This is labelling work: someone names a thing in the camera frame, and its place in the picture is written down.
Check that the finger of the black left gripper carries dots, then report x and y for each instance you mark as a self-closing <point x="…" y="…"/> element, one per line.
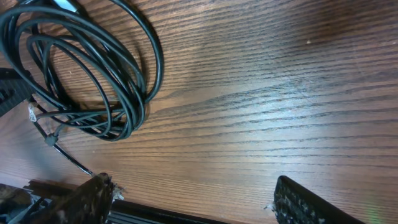
<point x="14" y="90"/>

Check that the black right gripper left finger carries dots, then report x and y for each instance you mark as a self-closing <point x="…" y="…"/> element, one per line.
<point x="90" y="203"/>

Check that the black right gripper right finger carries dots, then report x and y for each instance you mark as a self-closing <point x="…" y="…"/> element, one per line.
<point x="294" y="204"/>

